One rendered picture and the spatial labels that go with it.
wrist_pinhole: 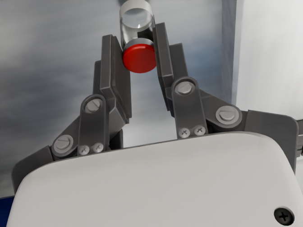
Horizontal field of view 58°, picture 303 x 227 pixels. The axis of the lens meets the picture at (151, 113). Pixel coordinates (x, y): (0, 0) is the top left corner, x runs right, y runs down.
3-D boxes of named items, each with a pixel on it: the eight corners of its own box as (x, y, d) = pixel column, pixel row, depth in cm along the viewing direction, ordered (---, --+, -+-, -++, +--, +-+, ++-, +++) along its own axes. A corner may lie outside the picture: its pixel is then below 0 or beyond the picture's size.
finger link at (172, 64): (174, 162, 13) (161, 64, 17) (241, 151, 13) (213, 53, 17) (163, 128, 11) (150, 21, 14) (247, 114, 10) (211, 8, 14)
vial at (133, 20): (124, 29, 19) (127, 74, 17) (114, 2, 17) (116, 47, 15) (155, 22, 19) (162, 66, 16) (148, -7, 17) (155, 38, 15)
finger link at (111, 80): (74, 178, 14) (83, 80, 18) (134, 168, 13) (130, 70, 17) (40, 150, 11) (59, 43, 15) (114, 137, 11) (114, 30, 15)
